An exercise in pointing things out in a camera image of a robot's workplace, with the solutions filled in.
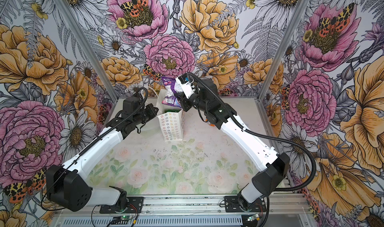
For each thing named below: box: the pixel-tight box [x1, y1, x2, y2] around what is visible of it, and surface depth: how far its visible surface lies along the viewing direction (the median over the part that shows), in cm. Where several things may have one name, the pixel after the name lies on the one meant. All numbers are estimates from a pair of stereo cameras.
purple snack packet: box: [161, 76, 183, 108], surface depth 69 cm
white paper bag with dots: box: [155, 89, 186, 142], surface depth 86 cm
